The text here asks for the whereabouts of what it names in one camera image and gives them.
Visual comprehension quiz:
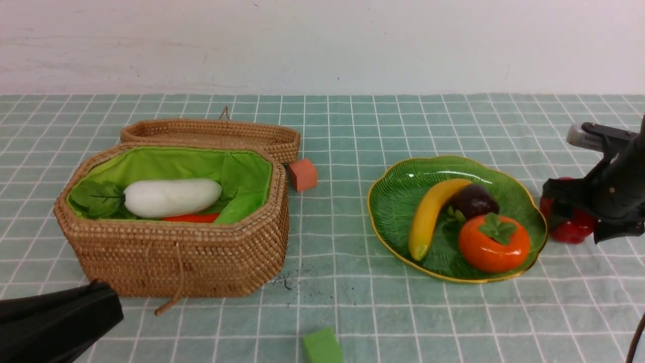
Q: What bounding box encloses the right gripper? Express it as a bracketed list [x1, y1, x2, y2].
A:
[542, 151, 644, 244]

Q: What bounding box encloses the red bell pepper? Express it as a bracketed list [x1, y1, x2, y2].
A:
[539, 176, 598, 244]

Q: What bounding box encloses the orange persimmon with leaf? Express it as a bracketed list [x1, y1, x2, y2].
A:
[458, 212, 531, 274]

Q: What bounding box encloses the dark purple mangosteen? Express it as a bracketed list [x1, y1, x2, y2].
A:
[447, 184, 500, 224]

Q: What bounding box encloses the yellow banana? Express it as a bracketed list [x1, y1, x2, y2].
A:
[408, 178, 472, 262]

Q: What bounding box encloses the light green gourd vegetable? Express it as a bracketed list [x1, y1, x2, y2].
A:
[213, 193, 266, 225]

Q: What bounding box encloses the orange carrot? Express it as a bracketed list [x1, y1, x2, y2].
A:
[161, 212, 220, 224]

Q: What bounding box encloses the white radish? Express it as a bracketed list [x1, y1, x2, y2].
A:
[66, 177, 223, 220]

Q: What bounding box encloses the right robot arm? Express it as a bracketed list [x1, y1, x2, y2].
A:
[540, 122, 644, 244]

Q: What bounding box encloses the green glass leaf plate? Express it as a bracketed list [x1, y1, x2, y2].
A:
[367, 155, 548, 283]

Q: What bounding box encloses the orange foam block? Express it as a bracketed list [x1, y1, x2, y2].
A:
[288, 158, 318, 192]

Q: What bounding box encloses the green foam block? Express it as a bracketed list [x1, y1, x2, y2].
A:
[302, 327, 344, 363]

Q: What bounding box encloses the woven basket lid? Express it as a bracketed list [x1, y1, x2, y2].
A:
[120, 107, 300, 164]

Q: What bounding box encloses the woven wicker basket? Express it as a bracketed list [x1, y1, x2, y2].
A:
[53, 142, 289, 315]

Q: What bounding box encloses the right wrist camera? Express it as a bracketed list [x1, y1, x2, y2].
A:
[566, 122, 639, 157]

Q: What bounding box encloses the black camera cable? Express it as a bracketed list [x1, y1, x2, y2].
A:
[625, 312, 645, 363]

